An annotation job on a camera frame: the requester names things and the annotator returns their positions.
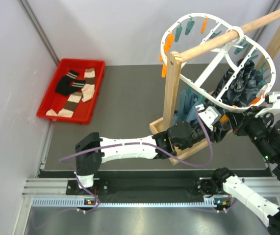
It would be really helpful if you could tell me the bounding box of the beige brown sock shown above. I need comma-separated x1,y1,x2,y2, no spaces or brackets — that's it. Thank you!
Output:
46,92,83,118
81,68,96,102

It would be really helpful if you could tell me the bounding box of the wooden rack stand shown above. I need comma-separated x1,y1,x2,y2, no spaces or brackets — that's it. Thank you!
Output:
149,1,280,165

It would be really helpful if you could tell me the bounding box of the red plastic tray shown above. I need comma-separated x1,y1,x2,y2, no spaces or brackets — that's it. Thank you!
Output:
37,59,105,124

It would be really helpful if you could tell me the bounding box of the black striped sock lower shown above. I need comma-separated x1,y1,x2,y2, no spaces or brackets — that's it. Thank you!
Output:
59,79,85,96

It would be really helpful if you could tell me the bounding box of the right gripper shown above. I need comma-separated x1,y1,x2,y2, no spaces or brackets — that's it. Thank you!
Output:
226,104,278,162

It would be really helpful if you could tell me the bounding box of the white clip hanger frame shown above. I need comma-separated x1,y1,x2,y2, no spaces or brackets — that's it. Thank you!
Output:
160,13,276,116

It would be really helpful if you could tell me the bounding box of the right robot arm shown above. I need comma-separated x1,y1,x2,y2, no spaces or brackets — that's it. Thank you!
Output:
197,108,280,235

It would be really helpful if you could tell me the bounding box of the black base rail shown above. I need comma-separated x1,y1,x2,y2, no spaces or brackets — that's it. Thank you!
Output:
66,170,231,204

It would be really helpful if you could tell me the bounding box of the teal cloth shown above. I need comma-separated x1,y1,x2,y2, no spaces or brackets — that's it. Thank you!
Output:
173,88,205,125

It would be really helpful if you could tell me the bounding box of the orange clothespin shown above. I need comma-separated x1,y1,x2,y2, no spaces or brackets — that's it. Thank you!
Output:
220,114,229,123
248,96,261,106

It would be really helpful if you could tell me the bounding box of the black striped sock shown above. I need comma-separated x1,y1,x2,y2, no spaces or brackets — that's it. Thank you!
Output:
59,79,85,96
55,70,79,94

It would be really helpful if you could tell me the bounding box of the dark patterned cloth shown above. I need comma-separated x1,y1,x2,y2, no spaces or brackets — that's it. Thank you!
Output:
221,59,266,107

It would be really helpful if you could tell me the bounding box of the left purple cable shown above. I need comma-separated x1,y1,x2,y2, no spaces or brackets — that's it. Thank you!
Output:
60,107,214,213

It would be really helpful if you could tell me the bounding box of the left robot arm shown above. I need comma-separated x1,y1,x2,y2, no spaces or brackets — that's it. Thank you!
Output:
75,104,221,194

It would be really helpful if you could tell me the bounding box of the black striped sock upper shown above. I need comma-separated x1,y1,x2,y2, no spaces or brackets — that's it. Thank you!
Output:
55,70,79,94

